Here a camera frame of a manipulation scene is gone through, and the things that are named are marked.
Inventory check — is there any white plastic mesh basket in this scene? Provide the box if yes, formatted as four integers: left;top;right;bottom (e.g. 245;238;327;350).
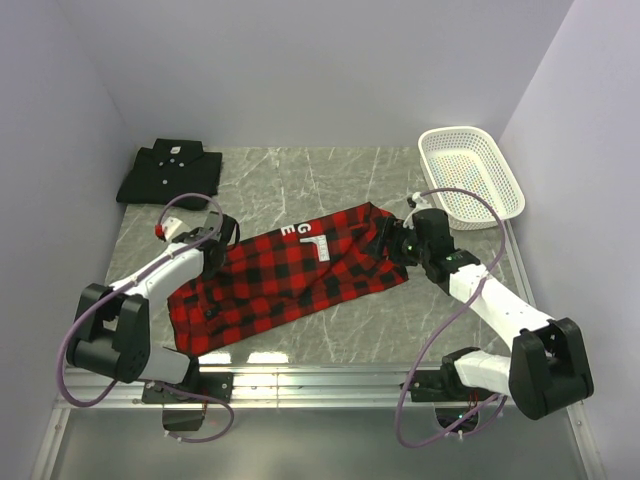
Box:
418;126;525;231

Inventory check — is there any red black plaid shirt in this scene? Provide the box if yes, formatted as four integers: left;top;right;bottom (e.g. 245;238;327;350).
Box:
168;202;408;356

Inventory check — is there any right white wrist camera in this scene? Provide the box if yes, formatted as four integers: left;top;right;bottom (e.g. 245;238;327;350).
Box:
405;192;432;223

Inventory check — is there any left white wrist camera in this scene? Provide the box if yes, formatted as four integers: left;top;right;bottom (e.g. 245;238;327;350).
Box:
154;216;187;242

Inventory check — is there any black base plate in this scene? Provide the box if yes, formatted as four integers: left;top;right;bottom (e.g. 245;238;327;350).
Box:
408;368;493;403
141;372;234;404

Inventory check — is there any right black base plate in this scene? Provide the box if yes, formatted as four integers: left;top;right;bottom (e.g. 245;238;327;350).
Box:
408;368;493;403

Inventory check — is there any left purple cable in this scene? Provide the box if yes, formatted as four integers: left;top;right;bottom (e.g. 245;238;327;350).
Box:
53;192;236;443

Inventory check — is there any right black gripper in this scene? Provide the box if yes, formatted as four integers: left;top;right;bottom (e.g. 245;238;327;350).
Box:
362;216;430;267

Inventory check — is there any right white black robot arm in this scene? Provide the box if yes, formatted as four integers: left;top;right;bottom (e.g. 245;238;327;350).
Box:
375;209;594;420

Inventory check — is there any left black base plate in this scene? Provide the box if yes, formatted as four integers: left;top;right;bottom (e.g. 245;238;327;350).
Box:
141;372;234;404

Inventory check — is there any folded black button shirt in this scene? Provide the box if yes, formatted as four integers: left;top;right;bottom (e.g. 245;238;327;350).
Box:
116;138;223;205

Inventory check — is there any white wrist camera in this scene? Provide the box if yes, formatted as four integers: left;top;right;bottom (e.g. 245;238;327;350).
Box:
405;192;432;223
154;216;187;242

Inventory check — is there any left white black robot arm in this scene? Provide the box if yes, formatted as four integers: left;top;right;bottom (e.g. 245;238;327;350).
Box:
64;211;239;402

